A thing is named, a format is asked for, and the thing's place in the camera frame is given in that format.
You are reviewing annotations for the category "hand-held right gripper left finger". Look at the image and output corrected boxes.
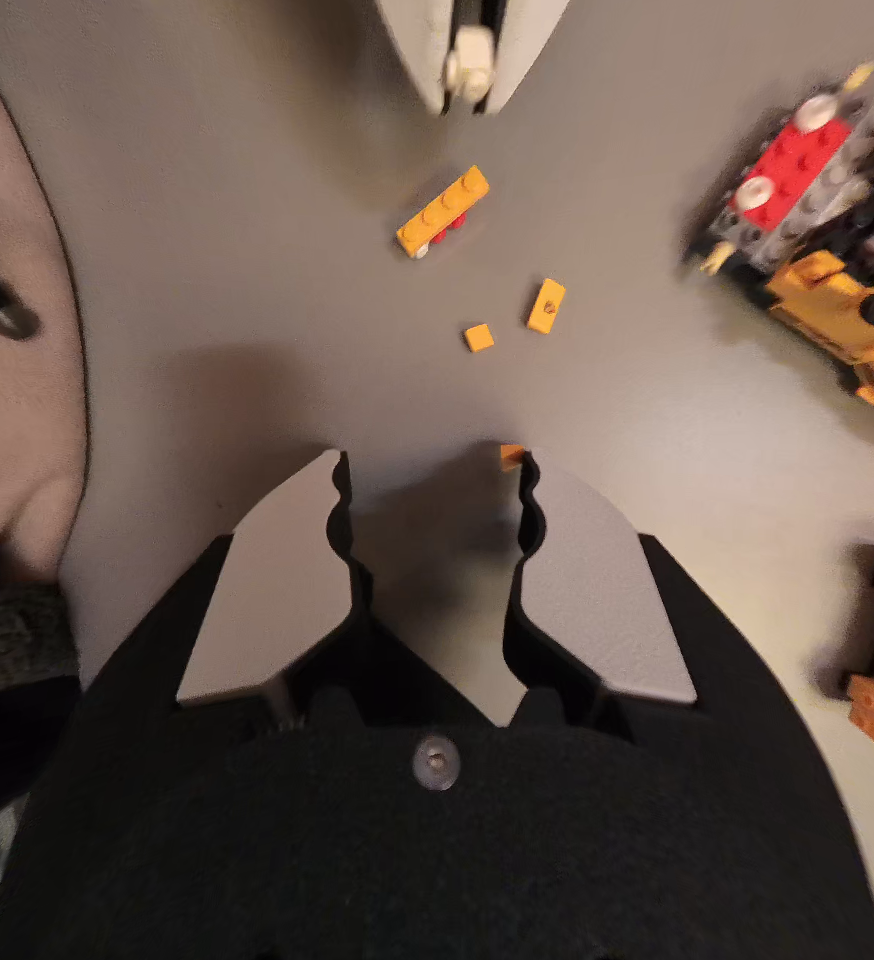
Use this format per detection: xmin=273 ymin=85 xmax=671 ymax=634
xmin=176 ymin=448 xmax=372 ymax=729

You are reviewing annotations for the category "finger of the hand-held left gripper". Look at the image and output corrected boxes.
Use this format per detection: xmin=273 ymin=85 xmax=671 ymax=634
xmin=375 ymin=0 xmax=458 ymax=117
xmin=484 ymin=0 xmax=569 ymax=115

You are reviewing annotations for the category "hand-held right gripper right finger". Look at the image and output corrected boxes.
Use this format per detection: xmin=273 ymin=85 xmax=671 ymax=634
xmin=503 ymin=448 xmax=699 ymax=725

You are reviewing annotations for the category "orange and red lego assembly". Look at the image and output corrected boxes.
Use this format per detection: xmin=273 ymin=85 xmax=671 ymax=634
xmin=395 ymin=165 xmax=492 ymax=261

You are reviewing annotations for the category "printed orange lego tile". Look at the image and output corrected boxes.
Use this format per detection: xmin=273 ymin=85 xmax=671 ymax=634
xmin=525 ymin=277 xmax=568 ymax=336

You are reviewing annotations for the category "yellow lego car model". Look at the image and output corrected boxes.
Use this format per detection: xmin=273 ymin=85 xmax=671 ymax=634
xmin=680 ymin=60 xmax=874 ymax=417

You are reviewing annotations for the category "person's beige sweater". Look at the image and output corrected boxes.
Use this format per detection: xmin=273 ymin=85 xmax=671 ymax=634
xmin=0 ymin=37 xmax=89 ymax=586

